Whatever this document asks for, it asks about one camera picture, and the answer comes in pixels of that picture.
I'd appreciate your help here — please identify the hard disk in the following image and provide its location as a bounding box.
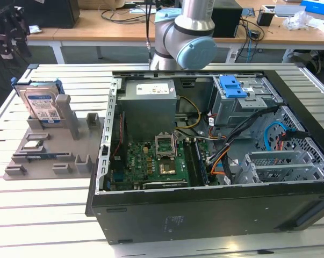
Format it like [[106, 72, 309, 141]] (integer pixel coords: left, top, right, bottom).
[[10, 77, 66, 125]]

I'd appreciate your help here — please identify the silver disk bay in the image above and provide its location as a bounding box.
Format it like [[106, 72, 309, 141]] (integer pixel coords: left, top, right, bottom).
[[233, 149, 324, 185]]

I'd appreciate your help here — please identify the short wooden desk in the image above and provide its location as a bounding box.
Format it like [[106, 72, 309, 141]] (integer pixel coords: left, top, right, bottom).
[[26, 25, 64, 65]]

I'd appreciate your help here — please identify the black computer tower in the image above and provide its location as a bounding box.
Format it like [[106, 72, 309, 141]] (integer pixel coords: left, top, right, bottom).
[[23, 0, 81, 29]]

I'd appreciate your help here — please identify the silver CPU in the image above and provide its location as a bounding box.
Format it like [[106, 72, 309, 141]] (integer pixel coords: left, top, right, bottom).
[[24, 140, 44, 149]]

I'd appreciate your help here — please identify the grey parts rack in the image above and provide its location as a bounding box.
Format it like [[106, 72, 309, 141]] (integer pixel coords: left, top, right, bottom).
[[2, 94, 105, 181]]

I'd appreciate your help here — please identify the loose RAM stick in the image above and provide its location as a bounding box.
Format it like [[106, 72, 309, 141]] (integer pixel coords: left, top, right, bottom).
[[24, 153, 55, 160]]

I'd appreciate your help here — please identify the silver power supply unit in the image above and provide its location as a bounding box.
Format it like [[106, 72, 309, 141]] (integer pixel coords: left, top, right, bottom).
[[116, 78, 178, 142]]

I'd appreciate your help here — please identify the green motherboard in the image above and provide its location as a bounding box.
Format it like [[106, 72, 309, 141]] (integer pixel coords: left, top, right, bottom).
[[106, 135, 221, 192]]

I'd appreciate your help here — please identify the metal socket cover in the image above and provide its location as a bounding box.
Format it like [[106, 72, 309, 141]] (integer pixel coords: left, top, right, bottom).
[[154, 132, 178, 160]]

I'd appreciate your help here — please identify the CPU socket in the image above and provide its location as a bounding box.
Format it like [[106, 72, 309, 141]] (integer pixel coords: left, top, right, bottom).
[[158, 160, 176, 176]]

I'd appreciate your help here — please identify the black box unit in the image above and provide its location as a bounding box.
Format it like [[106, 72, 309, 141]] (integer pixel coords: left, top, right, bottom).
[[211, 4, 244, 39]]

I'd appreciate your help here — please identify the black RAM slot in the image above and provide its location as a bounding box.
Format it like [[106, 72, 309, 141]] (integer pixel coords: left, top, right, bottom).
[[183, 139, 195, 187], [189, 138, 201, 187]]

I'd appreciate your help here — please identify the white power strip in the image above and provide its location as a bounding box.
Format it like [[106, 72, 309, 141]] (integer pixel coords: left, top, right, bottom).
[[227, 49, 239, 64]]

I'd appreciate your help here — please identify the blue plastic bay clip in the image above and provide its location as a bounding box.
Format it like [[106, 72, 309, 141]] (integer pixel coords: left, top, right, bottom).
[[219, 76, 248, 99]]

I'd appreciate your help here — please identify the silver drive cage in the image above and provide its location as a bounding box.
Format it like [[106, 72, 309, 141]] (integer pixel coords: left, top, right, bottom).
[[208, 75, 284, 127]]

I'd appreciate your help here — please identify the installed RAM stick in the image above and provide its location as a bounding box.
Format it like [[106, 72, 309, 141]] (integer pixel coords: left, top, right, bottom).
[[194, 139, 208, 185]]

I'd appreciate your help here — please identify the black PC case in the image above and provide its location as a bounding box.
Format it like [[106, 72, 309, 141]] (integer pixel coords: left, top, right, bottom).
[[85, 69, 324, 246]]

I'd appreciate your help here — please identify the grey flat box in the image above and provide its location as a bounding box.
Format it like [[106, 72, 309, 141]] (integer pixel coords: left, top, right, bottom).
[[273, 4, 307, 18]]

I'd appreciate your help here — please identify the clear plastic wrap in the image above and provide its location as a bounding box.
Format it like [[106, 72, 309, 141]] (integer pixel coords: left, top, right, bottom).
[[282, 10, 314, 32]]

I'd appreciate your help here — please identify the blue box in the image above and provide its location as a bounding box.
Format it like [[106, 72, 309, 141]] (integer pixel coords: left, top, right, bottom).
[[300, 0, 324, 13]]

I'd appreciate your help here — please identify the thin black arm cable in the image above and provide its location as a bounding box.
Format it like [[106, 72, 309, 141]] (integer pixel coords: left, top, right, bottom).
[[144, 0, 155, 68]]

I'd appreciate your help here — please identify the red wire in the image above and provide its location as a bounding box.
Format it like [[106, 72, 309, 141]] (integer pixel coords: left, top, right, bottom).
[[111, 112, 125, 160]]

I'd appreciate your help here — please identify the yellow wire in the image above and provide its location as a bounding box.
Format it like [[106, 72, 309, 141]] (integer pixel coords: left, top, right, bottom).
[[177, 96, 202, 130]]

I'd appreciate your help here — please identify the orange wire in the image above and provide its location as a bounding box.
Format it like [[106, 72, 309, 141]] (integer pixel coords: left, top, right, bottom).
[[209, 155, 228, 177]]

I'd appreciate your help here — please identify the blue wire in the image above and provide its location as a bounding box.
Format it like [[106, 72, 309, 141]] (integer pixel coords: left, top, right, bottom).
[[263, 121, 288, 153]]

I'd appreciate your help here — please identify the black connector wire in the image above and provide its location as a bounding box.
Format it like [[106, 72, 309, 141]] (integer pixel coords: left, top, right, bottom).
[[284, 128, 309, 141]]

